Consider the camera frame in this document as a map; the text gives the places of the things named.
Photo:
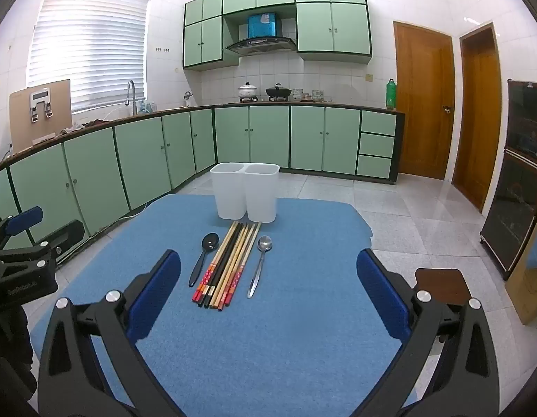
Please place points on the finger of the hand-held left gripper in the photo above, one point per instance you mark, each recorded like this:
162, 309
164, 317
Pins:
64, 234
25, 219

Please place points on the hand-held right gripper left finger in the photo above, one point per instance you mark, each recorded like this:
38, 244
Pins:
157, 286

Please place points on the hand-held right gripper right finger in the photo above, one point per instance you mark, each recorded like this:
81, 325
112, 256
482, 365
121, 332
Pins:
381, 295

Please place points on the red patterned dark chopstick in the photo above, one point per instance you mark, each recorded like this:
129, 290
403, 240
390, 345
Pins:
214, 260
218, 262

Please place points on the black chopstick with gold band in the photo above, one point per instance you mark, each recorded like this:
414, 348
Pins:
222, 263

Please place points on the black plastic spoon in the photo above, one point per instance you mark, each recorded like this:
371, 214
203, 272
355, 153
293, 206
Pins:
210, 242

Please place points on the black chopstick silver band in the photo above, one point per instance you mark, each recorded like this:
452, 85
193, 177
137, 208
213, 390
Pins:
226, 265

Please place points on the plain wooden chopstick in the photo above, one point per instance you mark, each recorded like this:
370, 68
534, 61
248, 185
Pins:
235, 266
230, 266

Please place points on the red patterned tan chopstick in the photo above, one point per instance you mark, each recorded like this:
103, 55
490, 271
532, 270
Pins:
244, 263
239, 265

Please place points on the silver metal spoon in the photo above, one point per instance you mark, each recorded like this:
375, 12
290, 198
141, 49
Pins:
265, 244

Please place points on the white plastic utensil holder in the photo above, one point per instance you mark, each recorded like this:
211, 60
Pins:
262, 197
229, 195

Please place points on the brown wooden stool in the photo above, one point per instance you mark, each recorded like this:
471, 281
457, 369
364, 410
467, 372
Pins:
442, 282

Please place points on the green base cabinets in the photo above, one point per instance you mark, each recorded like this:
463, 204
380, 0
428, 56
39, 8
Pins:
99, 169

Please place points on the wooden board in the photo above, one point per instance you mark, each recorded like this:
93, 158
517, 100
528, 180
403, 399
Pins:
20, 117

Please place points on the blue felt table mat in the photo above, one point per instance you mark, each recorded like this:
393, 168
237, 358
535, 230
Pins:
272, 347

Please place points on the white device on board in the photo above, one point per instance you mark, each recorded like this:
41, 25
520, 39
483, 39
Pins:
40, 95

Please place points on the cardboard box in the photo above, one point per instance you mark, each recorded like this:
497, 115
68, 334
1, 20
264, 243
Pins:
527, 295

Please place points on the chrome kitchen faucet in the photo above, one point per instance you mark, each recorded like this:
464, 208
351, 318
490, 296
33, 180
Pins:
130, 87

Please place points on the black glass-front cabinet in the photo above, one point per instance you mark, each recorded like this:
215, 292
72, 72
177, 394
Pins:
516, 191

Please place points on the white window blind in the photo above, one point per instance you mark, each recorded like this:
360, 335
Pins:
90, 43

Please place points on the wooden door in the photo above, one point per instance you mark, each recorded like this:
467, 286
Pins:
479, 130
424, 108

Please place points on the green plastic bottle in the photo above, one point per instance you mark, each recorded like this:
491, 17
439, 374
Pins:
390, 94

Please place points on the white cooking pot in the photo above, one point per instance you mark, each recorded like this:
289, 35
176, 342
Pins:
247, 92

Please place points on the black wok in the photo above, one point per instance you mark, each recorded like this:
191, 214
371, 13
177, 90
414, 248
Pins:
278, 92

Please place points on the black range hood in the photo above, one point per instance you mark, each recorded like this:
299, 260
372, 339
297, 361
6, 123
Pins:
259, 44

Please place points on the blue wrapped hood chimney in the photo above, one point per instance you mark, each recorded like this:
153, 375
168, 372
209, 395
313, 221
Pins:
262, 26

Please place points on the green wall cabinets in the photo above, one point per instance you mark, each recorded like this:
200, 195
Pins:
333, 26

